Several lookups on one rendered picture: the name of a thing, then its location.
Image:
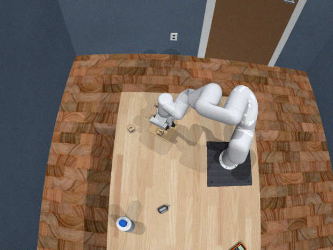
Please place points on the white bottle with blue cap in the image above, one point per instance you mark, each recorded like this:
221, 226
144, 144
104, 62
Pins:
125, 224

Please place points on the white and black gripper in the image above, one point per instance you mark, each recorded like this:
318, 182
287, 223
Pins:
170, 122

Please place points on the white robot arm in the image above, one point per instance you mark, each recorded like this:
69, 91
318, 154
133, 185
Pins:
241, 109

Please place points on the tan square mat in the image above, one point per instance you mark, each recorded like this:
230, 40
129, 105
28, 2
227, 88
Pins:
167, 135

